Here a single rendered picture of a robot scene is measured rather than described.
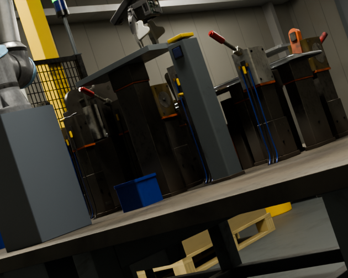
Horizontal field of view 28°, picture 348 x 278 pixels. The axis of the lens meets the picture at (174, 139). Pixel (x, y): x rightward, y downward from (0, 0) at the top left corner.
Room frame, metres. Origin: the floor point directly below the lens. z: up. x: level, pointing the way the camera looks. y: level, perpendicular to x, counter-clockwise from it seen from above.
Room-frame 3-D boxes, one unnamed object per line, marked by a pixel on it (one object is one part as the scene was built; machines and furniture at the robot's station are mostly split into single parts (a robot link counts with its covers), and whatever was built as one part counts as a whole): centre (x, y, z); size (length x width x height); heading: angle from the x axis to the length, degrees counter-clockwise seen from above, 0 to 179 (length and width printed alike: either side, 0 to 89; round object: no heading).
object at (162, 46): (2.27, 0.08, 1.16); 0.37 x 0.14 x 0.02; 48
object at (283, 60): (2.67, 0.00, 1.00); 1.38 x 0.22 x 0.02; 48
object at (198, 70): (2.10, -0.12, 0.92); 0.08 x 0.08 x 0.44; 48
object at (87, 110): (2.59, 0.23, 0.94); 0.18 x 0.13 x 0.49; 48
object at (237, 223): (5.69, 0.17, 0.24); 1.41 x 0.99 x 0.48; 137
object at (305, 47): (2.43, -0.55, 0.88); 0.14 x 0.09 x 0.36; 138
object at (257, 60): (2.15, -0.30, 0.88); 0.12 x 0.07 x 0.36; 138
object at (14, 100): (2.17, 0.47, 1.15); 0.15 x 0.15 x 0.10
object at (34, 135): (2.17, 0.47, 0.90); 0.20 x 0.20 x 0.40; 47
